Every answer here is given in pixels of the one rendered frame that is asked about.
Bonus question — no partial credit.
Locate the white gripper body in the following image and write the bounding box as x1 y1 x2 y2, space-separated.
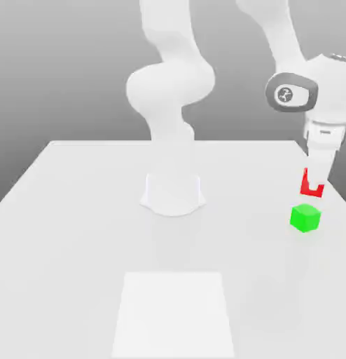
303 118 346 153

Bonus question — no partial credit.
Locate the small green cube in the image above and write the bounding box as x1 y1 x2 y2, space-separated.
289 203 322 233

